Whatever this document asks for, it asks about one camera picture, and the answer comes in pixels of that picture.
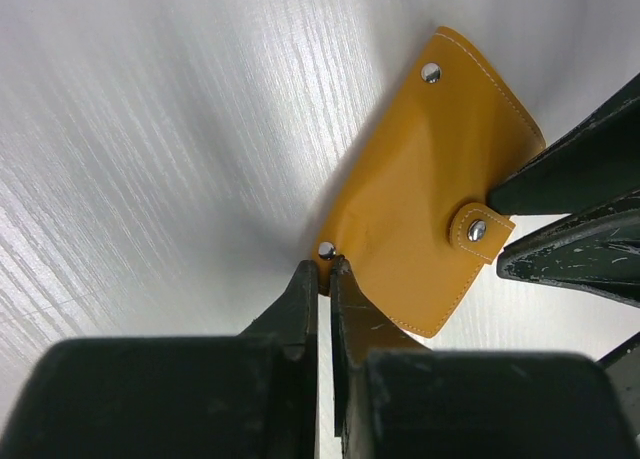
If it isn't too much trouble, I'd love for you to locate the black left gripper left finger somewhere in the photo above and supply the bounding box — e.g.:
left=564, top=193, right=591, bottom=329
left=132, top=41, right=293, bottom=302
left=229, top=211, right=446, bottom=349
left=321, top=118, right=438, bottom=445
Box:
left=1, top=260, right=318, bottom=458

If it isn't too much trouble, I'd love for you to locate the yellow leather card holder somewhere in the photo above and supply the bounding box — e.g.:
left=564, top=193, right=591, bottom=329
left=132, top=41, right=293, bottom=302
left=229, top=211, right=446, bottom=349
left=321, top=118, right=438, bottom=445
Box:
left=317, top=27, right=545, bottom=338

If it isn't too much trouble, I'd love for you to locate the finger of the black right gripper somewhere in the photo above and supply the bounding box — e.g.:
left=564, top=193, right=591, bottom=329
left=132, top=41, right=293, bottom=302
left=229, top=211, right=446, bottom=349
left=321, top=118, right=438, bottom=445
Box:
left=496, top=191, right=639, bottom=308
left=488, top=77, right=639, bottom=215

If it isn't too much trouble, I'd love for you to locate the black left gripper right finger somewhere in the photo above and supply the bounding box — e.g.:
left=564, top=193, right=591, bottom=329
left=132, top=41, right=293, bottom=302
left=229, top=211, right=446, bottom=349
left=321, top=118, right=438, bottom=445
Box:
left=330, top=258, right=639, bottom=458

